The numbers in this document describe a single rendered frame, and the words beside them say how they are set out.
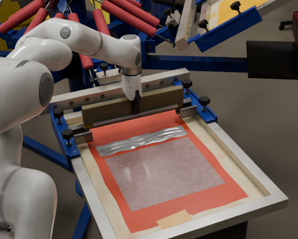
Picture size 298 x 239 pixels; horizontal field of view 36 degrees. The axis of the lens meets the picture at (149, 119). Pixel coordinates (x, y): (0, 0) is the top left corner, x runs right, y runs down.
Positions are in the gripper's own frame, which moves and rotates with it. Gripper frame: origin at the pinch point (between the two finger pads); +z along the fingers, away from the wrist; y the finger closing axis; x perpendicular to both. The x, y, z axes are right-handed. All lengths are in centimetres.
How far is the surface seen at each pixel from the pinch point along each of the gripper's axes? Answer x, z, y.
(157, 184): -4.0, 12.0, 33.1
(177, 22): 43, -9, -54
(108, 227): -26, 9, 49
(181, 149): 11.8, 11.7, 18.1
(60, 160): -17, 101, -115
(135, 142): -2.3, 11.3, 7.3
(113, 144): -10.9, 11.2, 5.4
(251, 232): 69, 106, -10
